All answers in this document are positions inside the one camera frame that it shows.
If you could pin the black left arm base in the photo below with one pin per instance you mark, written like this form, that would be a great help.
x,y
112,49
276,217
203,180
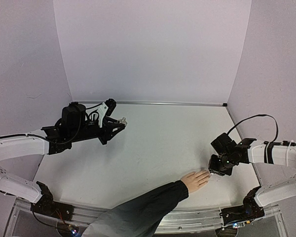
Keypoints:
x,y
47,206

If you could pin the dark sleeved forearm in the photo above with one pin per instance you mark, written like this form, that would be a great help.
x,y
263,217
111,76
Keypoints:
x,y
140,216

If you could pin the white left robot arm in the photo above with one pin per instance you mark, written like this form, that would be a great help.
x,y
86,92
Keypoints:
x,y
41,142

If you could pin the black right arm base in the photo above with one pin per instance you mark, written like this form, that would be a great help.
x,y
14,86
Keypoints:
x,y
248,211

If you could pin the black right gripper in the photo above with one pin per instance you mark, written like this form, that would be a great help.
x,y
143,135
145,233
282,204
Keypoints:
x,y
216,167

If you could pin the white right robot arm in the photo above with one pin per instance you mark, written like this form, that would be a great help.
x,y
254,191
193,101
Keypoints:
x,y
273,155

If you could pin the aluminium table frame rail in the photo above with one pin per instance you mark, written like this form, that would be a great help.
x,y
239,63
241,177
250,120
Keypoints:
x,y
23,222

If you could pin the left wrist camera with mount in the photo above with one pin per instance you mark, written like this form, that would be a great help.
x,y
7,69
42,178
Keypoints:
x,y
101,111

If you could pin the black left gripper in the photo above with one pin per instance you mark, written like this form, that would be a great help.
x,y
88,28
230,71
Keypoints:
x,y
108,135

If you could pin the glitter nail polish bottle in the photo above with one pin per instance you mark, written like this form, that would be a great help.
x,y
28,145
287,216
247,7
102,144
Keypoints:
x,y
123,121

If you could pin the mannequin hand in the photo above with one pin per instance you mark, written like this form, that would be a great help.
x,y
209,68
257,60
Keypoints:
x,y
196,180

